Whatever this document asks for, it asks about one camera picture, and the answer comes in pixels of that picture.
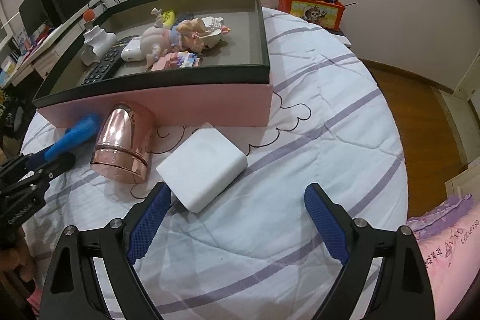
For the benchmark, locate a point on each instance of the white earbuds case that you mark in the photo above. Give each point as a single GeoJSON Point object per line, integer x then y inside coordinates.
{"type": "Point", "coordinates": [132, 52]}

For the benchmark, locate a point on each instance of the red toy storage box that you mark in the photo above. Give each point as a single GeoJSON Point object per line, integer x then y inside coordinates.
{"type": "Point", "coordinates": [325, 14]}

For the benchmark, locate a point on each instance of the yellow highlighter marker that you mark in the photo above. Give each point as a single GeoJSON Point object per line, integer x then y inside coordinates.
{"type": "Point", "coordinates": [168, 18]}

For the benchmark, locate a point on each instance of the person's left hand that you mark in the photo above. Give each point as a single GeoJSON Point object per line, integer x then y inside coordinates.
{"type": "Point", "coordinates": [20, 257]}

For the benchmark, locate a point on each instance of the white cat brick model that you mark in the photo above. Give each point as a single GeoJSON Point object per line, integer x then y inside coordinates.
{"type": "Point", "coordinates": [215, 29]}

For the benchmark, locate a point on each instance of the blue highlighter marker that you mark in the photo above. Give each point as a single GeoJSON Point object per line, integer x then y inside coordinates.
{"type": "Point", "coordinates": [83, 131]}

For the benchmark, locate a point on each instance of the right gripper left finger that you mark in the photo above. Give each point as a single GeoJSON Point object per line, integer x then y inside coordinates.
{"type": "Point", "coordinates": [72, 289]}

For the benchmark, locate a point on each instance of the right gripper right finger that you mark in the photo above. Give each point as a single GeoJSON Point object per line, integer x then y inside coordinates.
{"type": "Point", "coordinates": [403, 289]}

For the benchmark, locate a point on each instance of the striped white table cover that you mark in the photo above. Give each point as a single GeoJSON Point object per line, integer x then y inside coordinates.
{"type": "Point", "coordinates": [254, 252]}

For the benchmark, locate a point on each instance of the white travel plug adapter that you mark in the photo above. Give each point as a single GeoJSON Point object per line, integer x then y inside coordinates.
{"type": "Point", "coordinates": [97, 43]}

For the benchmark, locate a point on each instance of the pink donut brick model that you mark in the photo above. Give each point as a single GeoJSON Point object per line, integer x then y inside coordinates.
{"type": "Point", "coordinates": [176, 60]}

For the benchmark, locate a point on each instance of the rose gold metal cup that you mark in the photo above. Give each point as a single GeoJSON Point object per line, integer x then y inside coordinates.
{"type": "Point", "coordinates": [123, 146]}

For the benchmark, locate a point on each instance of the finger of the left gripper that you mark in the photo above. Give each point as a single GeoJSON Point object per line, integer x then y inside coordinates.
{"type": "Point", "coordinates": [20, 165]}
{"type": "Point", "coordinates": [45, 169]}

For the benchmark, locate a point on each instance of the white square charger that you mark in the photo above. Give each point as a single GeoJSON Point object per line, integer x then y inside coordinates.
{"type": "Point", "coordinates": [202, 167]}

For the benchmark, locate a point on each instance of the orange cap water bottle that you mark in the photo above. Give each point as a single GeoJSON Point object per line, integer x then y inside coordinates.
{"type": "Point", "coordinates": [89, 17]}

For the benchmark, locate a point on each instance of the white desk with drawers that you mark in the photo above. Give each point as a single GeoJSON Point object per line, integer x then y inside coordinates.
{"type": "Point", "coordinates": [44, 57]}

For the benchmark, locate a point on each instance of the pink box black rim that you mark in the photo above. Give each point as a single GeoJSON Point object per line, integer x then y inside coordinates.
{"type": "Point", "coordinates": [230, 87]}

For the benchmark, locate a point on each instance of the black computer monitor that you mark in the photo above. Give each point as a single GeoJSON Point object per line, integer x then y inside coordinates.
{"type": "Point", "coordinates": [33, 15]}

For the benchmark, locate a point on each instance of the pink bedding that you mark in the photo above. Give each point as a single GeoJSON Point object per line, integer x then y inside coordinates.
{"type": "Point", "coordinates": [448, 237]}

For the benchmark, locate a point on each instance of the black tv remote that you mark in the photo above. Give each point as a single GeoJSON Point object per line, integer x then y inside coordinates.
{"type": "Point", "coordinates": [109, 64]}

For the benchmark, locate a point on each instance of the pink pig doll figure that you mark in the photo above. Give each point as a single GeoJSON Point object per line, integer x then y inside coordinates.
{"type": "Point", "coordinates": [188, 35]}

